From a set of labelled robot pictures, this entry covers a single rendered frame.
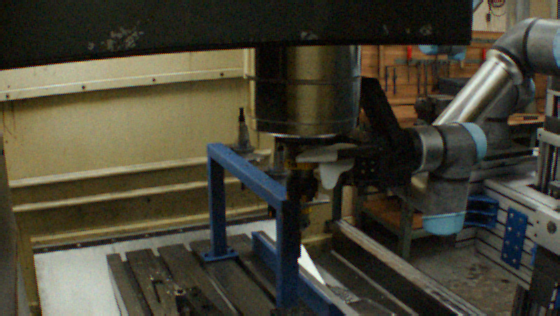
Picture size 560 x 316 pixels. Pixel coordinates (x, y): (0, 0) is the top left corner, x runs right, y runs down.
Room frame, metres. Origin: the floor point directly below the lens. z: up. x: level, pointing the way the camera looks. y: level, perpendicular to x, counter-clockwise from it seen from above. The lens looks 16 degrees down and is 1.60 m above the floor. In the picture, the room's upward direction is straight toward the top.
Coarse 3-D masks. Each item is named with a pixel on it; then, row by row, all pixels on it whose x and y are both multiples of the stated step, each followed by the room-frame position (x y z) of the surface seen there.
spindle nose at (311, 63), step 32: (256, 64) 0.72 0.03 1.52; (288, 64) 0.69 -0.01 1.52; (320, 64) 0.69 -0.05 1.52; (352, 64) 0.72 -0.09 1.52; (256, 96) 0.72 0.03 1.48; (288, 96) 0.69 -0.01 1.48; (320, 96) 0.69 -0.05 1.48; (352, 96) 0.72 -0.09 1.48; (256, 128) 0.72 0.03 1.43; (288, 128) 0.70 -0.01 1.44; (320, 128) 0.70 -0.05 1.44; (352, 128) 0.73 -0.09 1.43
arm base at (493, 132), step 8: (488, 120) 1.65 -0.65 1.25; (496, 120) 1.64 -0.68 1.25; (504, 120) 1.65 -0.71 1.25; (488, 128) 1.64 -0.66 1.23; (496, 128) 1.64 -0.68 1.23; (504, 128) 1.64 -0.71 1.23; (488, 136) 1.64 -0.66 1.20; (496, 136) 1.63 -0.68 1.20; (504, 136) 1.63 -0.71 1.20; (488, 144) 1.63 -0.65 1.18; (496, 144) 1.62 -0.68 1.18; (504, 144) 1.63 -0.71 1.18
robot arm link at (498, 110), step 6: (510, 90) 1.66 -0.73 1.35; (516, 90) 1.69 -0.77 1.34; (504, 96) 1.64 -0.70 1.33; (510, 96) 1.66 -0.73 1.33; (516, 96) 1.68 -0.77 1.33; (504, 102) 1.64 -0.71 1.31; (510, 102) 1.67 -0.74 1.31; (516, 102) 1.69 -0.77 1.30; (498, 108) 1.64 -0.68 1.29; (504, 108) 1.64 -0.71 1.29; (510, 108) 1.69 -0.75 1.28; (492, 114) 1.64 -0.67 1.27; (498, 114) 1.64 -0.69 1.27; (504, 114) 1.64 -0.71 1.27
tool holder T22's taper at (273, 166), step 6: (276, 144) 1.20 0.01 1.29; (270, 150) 1.21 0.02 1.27; (276, 150) 1.20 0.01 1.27; (282, 150) 1.20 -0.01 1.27; (270, 156) 1.20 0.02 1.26; (276, 156) 1.19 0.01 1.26; (282, 156) 1.20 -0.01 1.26; (270, 162) 1.20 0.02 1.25; (276, 162) 1.19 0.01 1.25; (282, 162) 1.19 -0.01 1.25; (270, 168) 1.20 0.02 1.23; (276, 168) 1.19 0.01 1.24; (282, 168) 1.19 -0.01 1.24
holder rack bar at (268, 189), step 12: (216, 144) 1.43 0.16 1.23; (216, 156) 1.37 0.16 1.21; (228, 156) 1.32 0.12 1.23; (228, 168) 1.29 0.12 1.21; (240, 168) 1.22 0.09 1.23; (252, 168) 1.22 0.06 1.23; (240, 180) 1.21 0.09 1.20; (252, 180) 1.15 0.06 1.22; (264, 180) 1.14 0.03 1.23; (264, 192) 1.09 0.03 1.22; (276, 192) 1.06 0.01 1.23; (276, 204) 1.04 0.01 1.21; (288, 204) 1.02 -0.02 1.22
